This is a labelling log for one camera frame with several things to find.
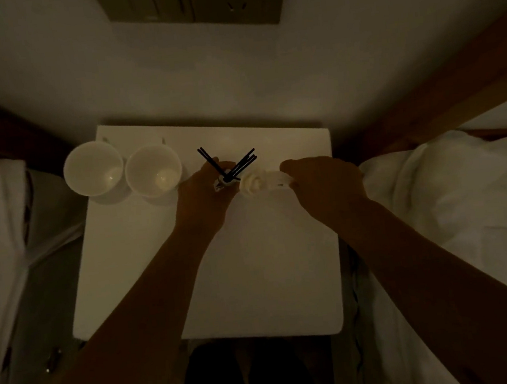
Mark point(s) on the person's left hand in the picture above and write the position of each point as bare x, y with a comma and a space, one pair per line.
201, 203

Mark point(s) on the person's right hand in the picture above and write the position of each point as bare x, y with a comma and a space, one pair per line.
329, 187

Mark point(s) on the reed diffuser with black sticks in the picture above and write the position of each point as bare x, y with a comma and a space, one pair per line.
233, 171

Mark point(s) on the white cup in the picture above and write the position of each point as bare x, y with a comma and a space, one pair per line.
92, 169
153, 170

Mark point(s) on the white nightstand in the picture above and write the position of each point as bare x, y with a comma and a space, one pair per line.
265, 264

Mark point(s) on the person's left forearm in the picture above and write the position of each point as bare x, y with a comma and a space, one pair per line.
107, 342

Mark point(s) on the person's right forearm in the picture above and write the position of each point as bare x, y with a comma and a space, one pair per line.
447, 296

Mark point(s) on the person's left leg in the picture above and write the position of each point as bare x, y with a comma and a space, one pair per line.
213, 381

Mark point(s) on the person's leg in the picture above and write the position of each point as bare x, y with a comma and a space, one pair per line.
284, 374
213, 381

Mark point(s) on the person's right leg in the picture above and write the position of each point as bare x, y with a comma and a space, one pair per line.
284, 374

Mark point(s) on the curved wooden headboard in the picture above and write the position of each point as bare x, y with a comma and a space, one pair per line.
450, 94
11, 132

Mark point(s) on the brass wall switch plate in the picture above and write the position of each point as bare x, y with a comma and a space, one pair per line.
199, 0

